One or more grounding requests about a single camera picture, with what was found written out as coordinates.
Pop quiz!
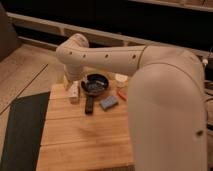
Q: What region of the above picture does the dark couch corner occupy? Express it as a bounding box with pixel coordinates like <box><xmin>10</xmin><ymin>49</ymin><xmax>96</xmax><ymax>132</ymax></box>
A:
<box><xmin>0</xmin><ymin>3</ymin><xmax>21</xmax><ymax>62</ymax></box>

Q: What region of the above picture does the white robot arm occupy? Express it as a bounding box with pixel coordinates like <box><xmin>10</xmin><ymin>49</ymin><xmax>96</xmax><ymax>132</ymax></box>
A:
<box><xmin>56</xmin><ymin>34</ymin><xmax>208</xmax><ymax>171</ymax></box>

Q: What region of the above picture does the white wall rail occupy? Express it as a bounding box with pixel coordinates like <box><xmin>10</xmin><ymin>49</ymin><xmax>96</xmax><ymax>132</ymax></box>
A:
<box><xmin>6</xmin><ymin>11</ymin><xmax>213</xmax><ymax>59</ymax></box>

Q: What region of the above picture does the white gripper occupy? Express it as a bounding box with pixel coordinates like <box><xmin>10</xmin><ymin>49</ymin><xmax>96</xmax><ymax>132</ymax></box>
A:
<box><xmin>63</xmin><ymin>76</ymin><xmax>80</xmax><ymax>103</ymax></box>

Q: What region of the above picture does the dark floor mat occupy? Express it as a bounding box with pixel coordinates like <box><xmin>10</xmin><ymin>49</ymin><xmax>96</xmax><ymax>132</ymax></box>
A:
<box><xmin>0</xmin><ymin>92</ymin><xmax>50</xmax><ymax>171</ymax></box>

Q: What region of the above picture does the blue sponge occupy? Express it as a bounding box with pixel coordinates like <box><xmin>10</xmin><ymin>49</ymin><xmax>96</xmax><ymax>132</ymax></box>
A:
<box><xmin>100</xmin><ymin>96</ymin><xmax>118</xmax><ymax>110</ymax></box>

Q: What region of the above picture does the orange carrot toy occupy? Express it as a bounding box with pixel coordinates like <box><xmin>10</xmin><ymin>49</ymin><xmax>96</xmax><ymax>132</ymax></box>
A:
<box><xmin>117</xmin><ymin>91</ymin><xmax>127</xmax><ymax>101</ymax></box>

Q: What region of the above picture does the white round cup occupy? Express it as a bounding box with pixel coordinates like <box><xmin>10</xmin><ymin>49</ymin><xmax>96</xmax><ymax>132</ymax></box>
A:
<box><xmin>115</xmin><ymin>74</ymin><xmax>128</xmax><ymax>88</ymax></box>

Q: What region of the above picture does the black frying pan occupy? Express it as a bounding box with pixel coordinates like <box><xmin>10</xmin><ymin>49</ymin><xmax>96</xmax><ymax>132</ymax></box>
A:
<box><xmin>81</xmin><ymin>74</ymin><xmax>109</xmax><ymax>115</ymax></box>

